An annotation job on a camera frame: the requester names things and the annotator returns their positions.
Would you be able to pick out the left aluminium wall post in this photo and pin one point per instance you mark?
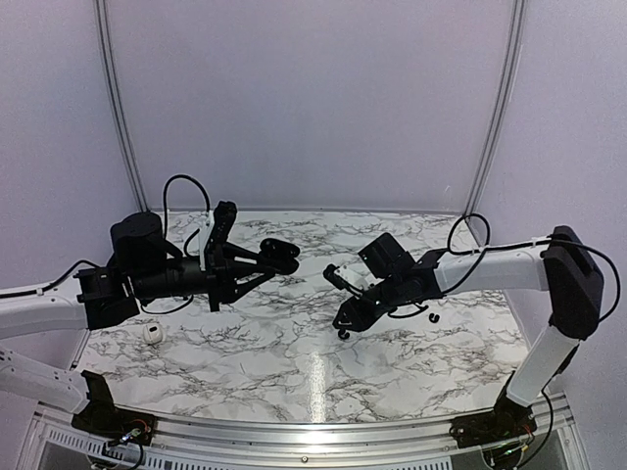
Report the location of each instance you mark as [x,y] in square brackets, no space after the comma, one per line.
[103,25]

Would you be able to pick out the white earbud charging case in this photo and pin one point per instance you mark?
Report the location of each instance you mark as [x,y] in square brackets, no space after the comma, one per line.
[152,334]

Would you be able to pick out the right aluminium wall post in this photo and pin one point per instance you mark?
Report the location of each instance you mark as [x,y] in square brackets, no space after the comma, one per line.
[505,85]

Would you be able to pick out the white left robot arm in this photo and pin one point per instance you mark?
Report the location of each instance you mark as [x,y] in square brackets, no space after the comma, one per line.
[91,297]

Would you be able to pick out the aluminium front rail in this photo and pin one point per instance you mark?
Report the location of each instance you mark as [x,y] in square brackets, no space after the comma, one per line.
[181,442]

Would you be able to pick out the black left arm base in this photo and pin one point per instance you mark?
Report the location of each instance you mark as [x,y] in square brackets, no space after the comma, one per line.
[102,417]

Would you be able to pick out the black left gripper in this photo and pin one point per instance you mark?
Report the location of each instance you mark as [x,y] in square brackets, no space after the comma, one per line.
[222,271]

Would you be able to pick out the black earbud charging case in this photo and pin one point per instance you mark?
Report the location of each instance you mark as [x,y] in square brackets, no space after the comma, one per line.
[282,255]

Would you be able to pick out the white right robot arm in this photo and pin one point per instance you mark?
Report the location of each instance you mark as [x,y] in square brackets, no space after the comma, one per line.
[557,264]

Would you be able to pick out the aluminium wall post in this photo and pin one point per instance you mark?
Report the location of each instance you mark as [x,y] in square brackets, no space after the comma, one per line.
[505,85]
[103,25]

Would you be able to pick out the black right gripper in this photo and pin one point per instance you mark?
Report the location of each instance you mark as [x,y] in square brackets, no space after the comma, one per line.
[359,319]

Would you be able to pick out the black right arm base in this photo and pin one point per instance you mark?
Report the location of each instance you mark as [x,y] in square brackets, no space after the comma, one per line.
[506,420]

